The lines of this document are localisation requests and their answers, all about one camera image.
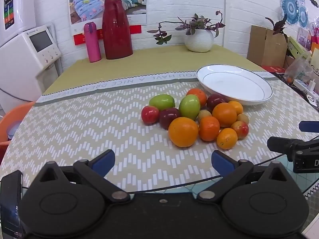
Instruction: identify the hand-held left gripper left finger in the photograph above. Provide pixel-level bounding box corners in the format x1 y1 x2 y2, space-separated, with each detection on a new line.
34 149 130 203

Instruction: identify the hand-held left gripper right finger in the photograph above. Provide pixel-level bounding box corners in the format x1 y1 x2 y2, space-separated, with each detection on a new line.
197 150 294 203

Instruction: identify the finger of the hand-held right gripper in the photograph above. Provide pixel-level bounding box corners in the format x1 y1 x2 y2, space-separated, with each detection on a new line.
267 136 319 162
299 121 319 132

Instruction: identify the small orange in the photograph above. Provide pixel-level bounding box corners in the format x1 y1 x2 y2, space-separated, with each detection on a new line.
228 101 244 116
217 128 238 150

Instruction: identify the tangerine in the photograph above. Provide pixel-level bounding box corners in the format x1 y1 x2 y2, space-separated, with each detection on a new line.
198 116 220 141
186 88 207 107

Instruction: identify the red and yellow apple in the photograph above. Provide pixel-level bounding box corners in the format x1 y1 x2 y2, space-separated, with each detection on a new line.
230 121 250 139

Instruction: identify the medium orange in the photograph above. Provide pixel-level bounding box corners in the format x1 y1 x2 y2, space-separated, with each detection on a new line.
212 103 237 128

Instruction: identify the large orange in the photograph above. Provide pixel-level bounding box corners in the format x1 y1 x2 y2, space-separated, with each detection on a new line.
168 117 199 148

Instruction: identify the dark red plum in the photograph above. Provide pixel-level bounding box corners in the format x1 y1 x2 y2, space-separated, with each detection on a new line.
206 94 230 110
159 107 181 130

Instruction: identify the small red apple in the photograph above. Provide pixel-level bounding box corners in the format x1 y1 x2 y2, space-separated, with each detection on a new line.
141 106 160 124

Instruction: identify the white plate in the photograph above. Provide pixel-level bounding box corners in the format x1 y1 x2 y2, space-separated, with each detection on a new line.
196 65 274 106

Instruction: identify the small round green apple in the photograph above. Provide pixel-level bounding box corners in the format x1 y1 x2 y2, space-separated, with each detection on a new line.
149 94 175 111

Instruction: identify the white power strip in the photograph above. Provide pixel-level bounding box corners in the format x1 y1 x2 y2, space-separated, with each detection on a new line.
293 78 319 97

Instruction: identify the green zigzag patterned tablecloth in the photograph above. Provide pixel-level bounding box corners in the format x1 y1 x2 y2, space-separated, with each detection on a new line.
0 44 318 195

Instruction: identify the clear plastic bag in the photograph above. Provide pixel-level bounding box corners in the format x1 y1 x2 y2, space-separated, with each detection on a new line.
284 55 312 82

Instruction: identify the red packet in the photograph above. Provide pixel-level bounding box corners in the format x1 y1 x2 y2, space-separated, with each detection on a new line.
262 65 287 74

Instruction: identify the green box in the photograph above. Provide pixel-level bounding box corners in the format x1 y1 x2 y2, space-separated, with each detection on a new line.
287 36 312 55

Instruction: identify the brown cardboard box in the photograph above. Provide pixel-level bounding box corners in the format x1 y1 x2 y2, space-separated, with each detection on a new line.
247 25 289 68

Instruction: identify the orange plastic stool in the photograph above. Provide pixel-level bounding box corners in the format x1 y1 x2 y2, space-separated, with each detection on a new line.
0 101 35 163

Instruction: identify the dark purple leafy plant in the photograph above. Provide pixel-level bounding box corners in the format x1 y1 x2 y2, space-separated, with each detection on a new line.
265 14 289 43

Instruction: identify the pink thermos bottle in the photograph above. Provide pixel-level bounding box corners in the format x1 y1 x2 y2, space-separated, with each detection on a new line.
83 22 102 63

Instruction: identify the purple plant in white pot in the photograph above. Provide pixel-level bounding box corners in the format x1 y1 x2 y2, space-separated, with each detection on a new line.
147 10 226 53

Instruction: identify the white appliance with screen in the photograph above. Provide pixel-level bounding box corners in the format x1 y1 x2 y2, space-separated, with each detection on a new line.
0 26 63 107

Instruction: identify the red thermos jug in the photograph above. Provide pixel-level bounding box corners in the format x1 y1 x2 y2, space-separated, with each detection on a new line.
102 0 133 60

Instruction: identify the red paper strip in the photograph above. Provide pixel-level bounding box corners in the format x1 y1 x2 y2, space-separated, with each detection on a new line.
73 24 142 46

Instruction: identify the medium blue round wall ornament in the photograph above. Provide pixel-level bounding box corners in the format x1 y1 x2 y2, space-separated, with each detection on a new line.
298 5 309 28

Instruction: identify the large blue round wall ornament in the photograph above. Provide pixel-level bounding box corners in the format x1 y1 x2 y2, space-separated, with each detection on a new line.
282 0 300 25

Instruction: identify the white wall pipe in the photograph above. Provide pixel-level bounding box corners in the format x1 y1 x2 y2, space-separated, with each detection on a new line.
223 0 228 48

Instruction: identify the blue bedding wall poster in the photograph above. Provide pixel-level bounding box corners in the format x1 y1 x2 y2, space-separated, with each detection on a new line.
68 0 111 36

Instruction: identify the white wall water purifier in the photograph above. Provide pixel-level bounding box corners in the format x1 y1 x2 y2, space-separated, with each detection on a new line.
0 0 38 48

